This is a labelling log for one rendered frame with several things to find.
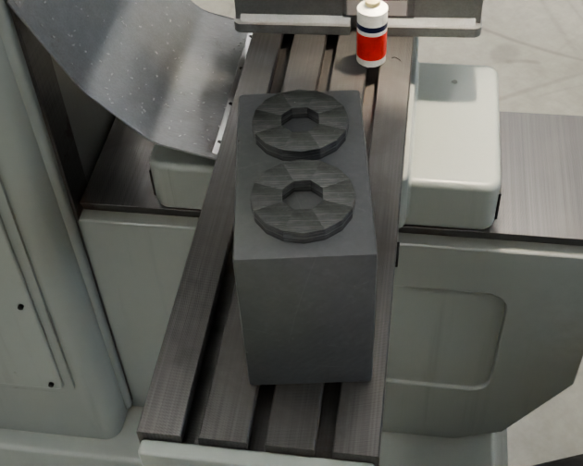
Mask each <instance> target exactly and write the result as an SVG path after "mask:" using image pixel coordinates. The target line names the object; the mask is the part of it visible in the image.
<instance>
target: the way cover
mask: <svg viewBox="0 0 583 466"><path fill-rule="evenodd" d="M19 1H20V3H19ZM44 1H46V3H44ZM182 1H183V3H182ZM6 3H7V4H8V5H9V6H10V7H11V9H12V10H13V11H14V12H15V13H16V15H17V16H18V17H19V18H20V19H21V21H22V22H23V23H24V24H25V25H26V27H27V28H28V29H29V30H30V31H31V33H32V34H33V35H34V36H35V37H36V39H37V40H38V41H39V42H40V43H41V44H42V46H43V47H44V48H45V49H46V51H47V52H48V53H49V54H50V55H51V56H52V57H53V58H54V60H55V61H56V62H57V63H58V65H59V66H61V67H62V69H63V70H64V71H65V72H66V73H67V74H68V76H69V77H70V78H71V79H72V81H73V82H74V83H75V84H76V85H77V86H78V88H79V89H80V90H81V91H82V92H84V93H85V94H86V95H87V96H88V97H90V98H91V99H92V100H94V101H95V102H96V103H98V104H99V105H101V106H102V107H103V108H104V109H105V110H107V111H108V112H109V113H111V114H112V115H114V116H115V117H117V118H118V119H119V120H121V121H122V122H124V123H125V124H126V125H128V126H129V127H130V128H132V129H134V130H135V131H136V132H138V133H139V134H140V135H142V136H143V137H145V138H146V139H147V140H148V141H151V142H152V143H155V144H157V145H160V146H163V147H167V148H170V149H174V150H178V151H181V152H185V153H191V154H195V155H198V156H202V157H205V158H209V159H213V160H216V159H217V153H218V150H219V146H220V143H221V141H222V137H223V134H224V130H225V127H226V124H227V121H228V118H229V112H230V109H231V106H232V102H233V99H234V96H235V92H236V90H237V86H238V83H239V79H240V76H241V74H242V68H243V64H244V61H245V57H246V55H247V52H248V48H249V45H250V41H251V39H252V35H253V34H252V33H246V32H237V31H236V30H235V25H234V18H229V17H225V16H222V15H219V14H215V13H212V12H208V11H206V10H204V9H202V8H200V7H199V6H198V5H196V4H195V3H194V2H193V1H192V0H7V2H6ZM135 3H137V4H135ZM81 8H82V10H81ZM87 16H89V17H87ZM121 17H122V18H121ZM52 18H54V19H52ZM116 19H117V20H118V21H116ZM104 20H105V21H104ZM170 20H171V22H170ZM121 21H123V22H124V23H125V25H124V24H123V23H122V22H121ZM188 21H189V23H188ZM224 23H226V24H224ZM41 24H43V26H42V25H41ZM126 25H127V27H126ZM152 25H153V26H152ZM178 25H180V26H178ZM139 26H141V27H139ZM211 27H213V28H211ZM122 32H123V33H122ZM68 34H69V35H70V36H68ZM71 35H72V37H71ZM231 35H232V37H231ZM53 36H55V38H54V37H53ZM106 36H107V38H106ZM214 37H216V38H214ZM187 38H188V39H189V40H188V39H187ZM207 39H208V40H207ZM121 43H122V44H121ZM72 44H75V45H74V46H72ZM80 44H81V46H80ZM239 45H240V46H239ZM234 48H235V50H234ZM220 49H221V51H219V50H220ZM173 50H174V51H173ZM240 50H241V51H240ZM85 51H86V53H85ZM155 51H157V53H156V52H155ZM231 53H233V54H231ZM108 54H110V55H108ZM202 54H203V55H202ZM176 57H177V59H174V58H176ZM136 58H137V59H136ZM179 58H180V59H179ZM99 60H101V61H102V62H100V61H99ZM180 61H182V63H181V62H180ZM71 63H73V64H71ZM91 63H93V64H91ZM207 64H209V66H208V65H207ZM167 67H168V68H167ZM180 67H181V68H180ZM144 68H146V69H144ZM198 69H199V70H198ZM128 71H129V72H128ZM213 71H214V73H213ZM112 73H113V75H112V76H111V74H112ZM156 75H157V76H158V77H157V76H156ZM176 76H178V77H176ZM130 77H132V78H133V79H131V78H130ZM221 79H222V80H221ZM145 84H146V85H145ZM223 85H224V86H225V87H224V86H223ZM106 88H107V89H106ZM139 88H140V89H139ZM191 92H192V94H191ZM224 92H226V93H227V94H225V93H224ZM130 93H131V94H130ZM107 94H108V95H107ZM121 96H123V97H121ZM161 97H162V98H161ZM109 98H110V100H109ZM153 98H155V100H153ZM173 98H174V99H175V101H174V99H173ZM197 100H199V101H197ZM203 102H205V103H204V104H203ZM111 103H113V104H111ZM142 103H143V104H142ZM165 104H167V105H169V106H167V105H165ZM223 104H224V105H223ZM198 105H199V106H198ZM141 106H142V107H143V108H141ZM224 107H226V108H225V109H224ZM125 108H126V109H127V110H126V109H125ZM143 109H144V110H145V111H146V112H144V111H143ZM185 110H187V111H189V112H187V111H185ZM193 110H195V112H194V111H193ZM142 112H143V113H142ZM213 113H215V114H213ZM200 118H201V119H202V120H201V119H200ZM180 121H181V122H180ZM141 122H142V123H141ZM219 126H220V127H219ZM169 127H170V129H168V128H169ZM207 129H208V131H207ZM184 134H186V135H184ZM179 135H181V136H180V137H179ZM202 136H203V137H202ZM208 139H209V140H210V141H209V140H208ZM194 143H197V144H194Z"/></svg>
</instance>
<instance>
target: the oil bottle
mask: <svg viewBox="0 0 583 466"><path fill-rule="evenodd" d="M387 26H388V6H387V4H386V3H384V2H383V1H380V0H365V1H363V2H361V3H360V4H359V5H358V6H357V31H356V60H357V62H358V63H359V64H360V65H362V66H364V67H378V66H380V65H382V64H383V63H384V62H385V61H386V50H387Z"/></svg>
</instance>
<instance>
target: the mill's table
mask: <svg viewBox="0 0 583 466"><path fill-rule="evenodd" d="M356 31H357V28H355V29H352V30H351V31H350V35H329V34H288V33H253V35H252V39H251V41H250V45H249V48H248V52H247V55H246V57H245V61H244V64H243V68H242V74H241V76H240V79H239V83H238V86H237V90H236V92H235V96H234V99H233V102H232V106H231V109H230V112H229V118H228V121H227V124H226V127H225V130H224V134H223V137H222V141H221V143H220V146H219V150H218V153H217V159H216V161H215V165H214V168H213V172H212V175H211V178H210V181H209V184H208V188H207V191H206V195H205V200H204V203H203V206H202V210H201V213H200V216H199V219H198V223H197V226H196V229H195V232H194V235H193V239H192V245H191V248H190V250H189V254H188V257H187V261H186V264H185V267H184V270H183V273H182V277H181V280H180V285H179V289H178V292H177V295H176V299H175V301H174V305H173V308H172V311H171V315H170V317H169V321H168V324H167V330H166V333H165V336H164V339H163V343H162V346H161V350H160V352H159V355H158V359H157V362H156V366H155V371H154V374H153V377H152V381H151V384H150V387H149V390H148V394H147V397H146V400H145V403H144V406H143V412H142V416H141V419H140V421H139V425H138V428H137V432H136V433H137V436H138V438H139V441H140V447H139V451H138V453H139V456H140V459H141V462H142V465H143V466H379V461H380V449H381V438H382V426H383V414H384V403H385V392H386V381H387V369H388V358H389V346H390V334H391V313H392V301H393V290H394V278H395V267H398V260H399V248H400V242H398V233H399V221H400V210H401V198H402V186H403V165H404V153H405V142H406V131H407V119H408V107H409V96H410V85H411V73H412V62H413V51H414V38H415V37H413V36H387V50H386V61H385V62H384V63H383V64H382V65H380V66H378V67H364V66H362V65H360V64H359V63H358V62H357V60H356ZM295 90H308V91H318V92H326V91H349V90H358V91H359V92H360V96H361V105H362V113H363V121H364V130H365V138H366V155H367V163H368V172H369V180H370V189H371V197H372V204H373V213H374V222H375V230H376V239H377V247H378V271H377V292H376V312H375V333H374V354H373V374H372V379H371V380H370V381H361V382H336V383H310V384H285V385H260V386H253V385H250V383H249V379H248V373H247V365H246V359H245V351H244V345H243V337H242V324H241V317H240V311H239V303H238V297H237V289H236V283H235V275H234V269H233V261H232V252H233V228H234V203H235V179H236V155H237V131H238V107H239V97H240V95H243V94H262V93H281V92H289V91H295Z"/></svg>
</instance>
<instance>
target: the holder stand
mask: <svg viewBox="0 0 583 466"><path fill-rule="evenodd" d="M232 261H233V269H234V275H235V283H236V289H237V297H238V303H239V311H240V317H241V324H242V337H243V345H244V351H245V359H246V365H247V373H248V379H249V383H250V385H253V386H260V385H285V384H310V383H336V382H361V381H370V380H371V379H372V374H373V354H374V333H375V312H376V292H377V271H378V247H377V239H376V230H375V222H374V213H373V204H372V197H371V189H370V180H369V172H368V163H367V155H366V138H365V130H364V121H363V113H362V105H361V96H360V92H359V91H358V90H349V91H326V92H318V91H308V90H295V91H289V92H281V93H262V94H243V95H240V97H239V107H238V131H237V155H236V179H235V203H234V228H233V252H232Z"/></svg>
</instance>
